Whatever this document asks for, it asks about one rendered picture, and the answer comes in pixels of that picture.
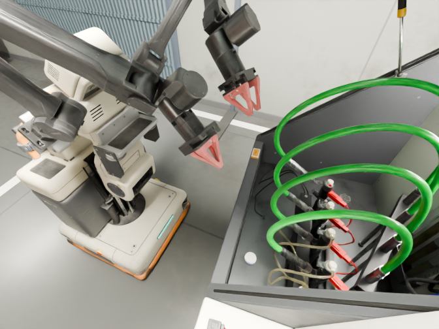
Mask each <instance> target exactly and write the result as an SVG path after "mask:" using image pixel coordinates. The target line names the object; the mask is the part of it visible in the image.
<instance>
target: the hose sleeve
mask: <svg viewBox="0 0 439 329"><path fill-rule="evenodd" d="M287 164H288V165H289V166H291V167H292V168H294V169H295V170H296V171H297V172H298V173H299V174H300V175H303V174H306V173H308V172H307V171H306V170H305V169H304V168H303V167H301V166H300V165H299V164H297V163H296V162H295V161H294V160H293V159H292V158H290V161H289V162H287Z"/></svg>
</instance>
